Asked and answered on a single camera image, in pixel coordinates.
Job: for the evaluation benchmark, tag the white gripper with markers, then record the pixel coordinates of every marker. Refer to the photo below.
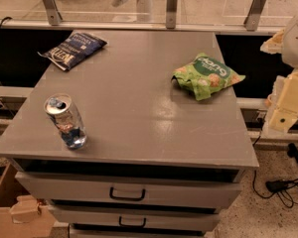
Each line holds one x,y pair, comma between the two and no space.
296,42

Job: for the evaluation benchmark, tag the green rice chip bag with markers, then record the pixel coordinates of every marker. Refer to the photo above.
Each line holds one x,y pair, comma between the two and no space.
205,76

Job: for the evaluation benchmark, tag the blue chip bag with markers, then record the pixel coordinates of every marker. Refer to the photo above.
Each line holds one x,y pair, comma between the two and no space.
73,50

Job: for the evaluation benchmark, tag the top grey drawer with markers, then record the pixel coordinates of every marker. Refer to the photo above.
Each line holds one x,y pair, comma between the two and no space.
158,192

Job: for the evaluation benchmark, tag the grey drawer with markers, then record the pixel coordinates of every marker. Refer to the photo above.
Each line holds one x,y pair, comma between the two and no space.
109,217
158,192

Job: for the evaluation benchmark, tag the grey drawer cabinet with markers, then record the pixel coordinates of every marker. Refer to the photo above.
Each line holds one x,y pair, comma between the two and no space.
138,125

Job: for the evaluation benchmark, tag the silver energy drink can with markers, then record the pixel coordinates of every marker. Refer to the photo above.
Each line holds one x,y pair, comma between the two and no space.
62,111

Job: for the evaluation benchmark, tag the cardboard box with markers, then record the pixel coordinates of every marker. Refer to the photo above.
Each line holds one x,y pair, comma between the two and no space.
21,214

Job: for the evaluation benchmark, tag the right metal bracket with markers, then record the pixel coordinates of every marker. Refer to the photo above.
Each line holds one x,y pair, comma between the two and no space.
251,21

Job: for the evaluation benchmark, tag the metal bracket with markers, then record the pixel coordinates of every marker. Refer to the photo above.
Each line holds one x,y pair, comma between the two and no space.
251,21
53,15
171,13

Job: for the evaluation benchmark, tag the black power adapter with cable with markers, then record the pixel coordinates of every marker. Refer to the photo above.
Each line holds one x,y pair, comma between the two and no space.
280,188

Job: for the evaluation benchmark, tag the middle metal bracket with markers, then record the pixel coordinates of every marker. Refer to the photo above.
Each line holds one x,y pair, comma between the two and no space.
171,13

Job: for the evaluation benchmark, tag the black top drawer handle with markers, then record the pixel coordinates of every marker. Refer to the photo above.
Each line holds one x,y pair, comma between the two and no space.
125,195

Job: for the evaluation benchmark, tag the black drawer handle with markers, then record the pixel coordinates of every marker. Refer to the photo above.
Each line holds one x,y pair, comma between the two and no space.
131,222
125,195

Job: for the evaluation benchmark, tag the left metal bracket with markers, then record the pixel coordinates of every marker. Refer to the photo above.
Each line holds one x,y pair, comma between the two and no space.
53,15

